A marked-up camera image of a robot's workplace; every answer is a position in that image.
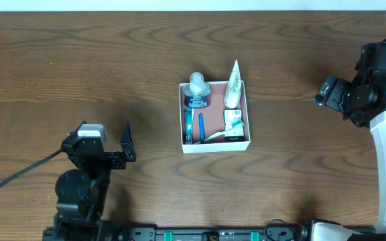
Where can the green and white toothbrush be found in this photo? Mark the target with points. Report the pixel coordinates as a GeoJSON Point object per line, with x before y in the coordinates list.
{"type": "Point", "coordinates": [220, 133]}

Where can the white floral lotion tube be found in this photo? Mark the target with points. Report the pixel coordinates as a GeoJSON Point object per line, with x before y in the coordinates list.
{"type": "Point", "coordinates": [233, 92]}

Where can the blue disposable razor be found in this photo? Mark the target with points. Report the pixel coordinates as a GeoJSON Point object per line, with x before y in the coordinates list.
{"type": "Point", "coordinates": [201, 128]}

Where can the white box with pink interior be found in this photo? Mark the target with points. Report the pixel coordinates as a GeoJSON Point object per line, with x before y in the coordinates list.
{"type": "Point", "coordinates": [213, 116]}

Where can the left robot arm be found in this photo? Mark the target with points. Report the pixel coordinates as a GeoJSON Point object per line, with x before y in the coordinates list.
{"type": "Point", "coordinates": [82, 191]}

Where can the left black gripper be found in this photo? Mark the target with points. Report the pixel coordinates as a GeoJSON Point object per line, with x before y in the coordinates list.
{"type": "Point", "coordinates": [111, 159]}

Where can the black mounting rail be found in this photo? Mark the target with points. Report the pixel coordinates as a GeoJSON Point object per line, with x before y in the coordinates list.
{"type": "Point", "coordinates": [193, 235]}

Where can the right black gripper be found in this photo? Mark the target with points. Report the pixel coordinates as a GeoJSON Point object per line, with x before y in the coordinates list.
{"type": "Point", "coordinates": [339, 97]}

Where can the blue bottle with clear cap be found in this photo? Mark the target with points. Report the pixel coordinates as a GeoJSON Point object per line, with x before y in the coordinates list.
{"type": "Point", "coordinates": [197, 92]}

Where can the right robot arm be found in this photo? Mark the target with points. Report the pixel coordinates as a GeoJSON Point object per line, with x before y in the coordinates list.
{"type": "Point", "coordinates": [363, 102]}

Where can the green toothpaste tube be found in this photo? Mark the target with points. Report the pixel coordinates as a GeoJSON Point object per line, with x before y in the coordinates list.
{"type": "Point", "coordinates": [188, 124]}

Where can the green and white soap packet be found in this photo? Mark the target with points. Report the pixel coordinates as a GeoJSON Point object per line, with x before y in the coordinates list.
{"type": "Point", "coordinates": [233, 124]}

